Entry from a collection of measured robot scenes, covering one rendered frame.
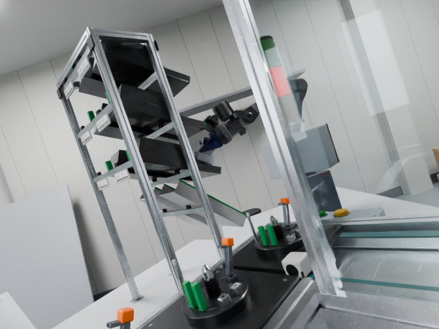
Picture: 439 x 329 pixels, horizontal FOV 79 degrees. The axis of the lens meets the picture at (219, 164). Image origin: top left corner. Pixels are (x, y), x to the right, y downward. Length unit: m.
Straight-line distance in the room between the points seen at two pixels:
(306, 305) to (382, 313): 0.11
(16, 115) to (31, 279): 1.88
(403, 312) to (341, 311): 0.10
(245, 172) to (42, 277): 2.54
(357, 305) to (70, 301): 3.19
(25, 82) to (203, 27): 2.24
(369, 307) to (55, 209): 3.31
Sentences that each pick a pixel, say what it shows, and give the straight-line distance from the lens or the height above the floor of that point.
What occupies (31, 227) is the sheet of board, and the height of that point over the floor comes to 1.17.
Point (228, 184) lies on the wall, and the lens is 3.33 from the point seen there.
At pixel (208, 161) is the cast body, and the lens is 0.92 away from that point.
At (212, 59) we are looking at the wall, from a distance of 3.53.
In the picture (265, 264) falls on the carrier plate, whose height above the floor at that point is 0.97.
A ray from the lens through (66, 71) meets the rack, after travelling 0.99.
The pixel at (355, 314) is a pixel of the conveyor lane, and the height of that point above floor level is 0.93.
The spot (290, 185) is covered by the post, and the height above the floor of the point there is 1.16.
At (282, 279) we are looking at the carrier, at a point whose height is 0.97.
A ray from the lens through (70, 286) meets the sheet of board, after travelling 3.47.
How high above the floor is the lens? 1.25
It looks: 2 degrees down
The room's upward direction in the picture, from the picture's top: 19 degrees counter-clockwise
